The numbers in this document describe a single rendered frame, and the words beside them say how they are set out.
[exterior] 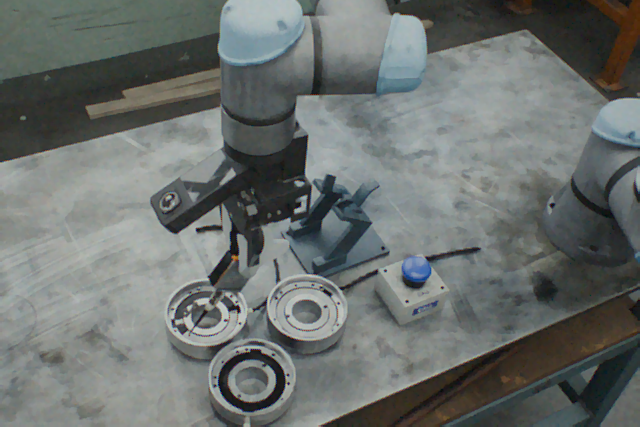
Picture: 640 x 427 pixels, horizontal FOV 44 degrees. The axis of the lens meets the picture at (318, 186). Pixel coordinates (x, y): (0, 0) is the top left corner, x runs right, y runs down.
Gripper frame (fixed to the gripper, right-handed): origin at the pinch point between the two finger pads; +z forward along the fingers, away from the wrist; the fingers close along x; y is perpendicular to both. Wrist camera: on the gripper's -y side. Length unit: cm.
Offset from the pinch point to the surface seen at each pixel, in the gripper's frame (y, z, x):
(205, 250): 1.4, 13.2, 14.1
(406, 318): 20.4, 11.7, -9.2
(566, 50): 187, 94, 112
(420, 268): 23.4, 5.8, -6.4
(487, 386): 39, 38, -12
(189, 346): -7.5, 9.8, -2.1
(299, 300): 8.3, 10.4, -1.3
